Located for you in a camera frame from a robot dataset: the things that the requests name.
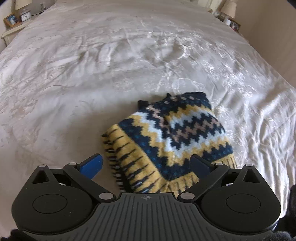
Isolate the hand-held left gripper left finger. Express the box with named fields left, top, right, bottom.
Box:
left=24, top=153, right=117, bottom=202

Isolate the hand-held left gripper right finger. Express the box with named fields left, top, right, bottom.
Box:
left=177, top=154, right=270, bottom=202

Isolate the navy yellow patterned knit sweater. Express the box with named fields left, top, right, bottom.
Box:
left=101, top=92, right=238, bottom=193

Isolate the cream embroidered bed cover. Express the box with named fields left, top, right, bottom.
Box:
left=0, top=0, right=296, bottom=218

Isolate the dark cloth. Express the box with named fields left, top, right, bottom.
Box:
left=277, top=183, right=296, bottom=241

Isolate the white bedside table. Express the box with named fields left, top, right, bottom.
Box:
left=1, top=22, right=26, bottom=46

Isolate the table lamp cream shade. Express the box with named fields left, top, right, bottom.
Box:
left=219, top=0, right=237, bottom=19
left=14, top=0, right=33, bottom=11

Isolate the small white desk clock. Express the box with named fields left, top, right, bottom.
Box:
left=20, top=10, right=32, bottom=23

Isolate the wooden picture frame blue photo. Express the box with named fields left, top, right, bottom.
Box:
left=3, top=13, right=23, bottom=27

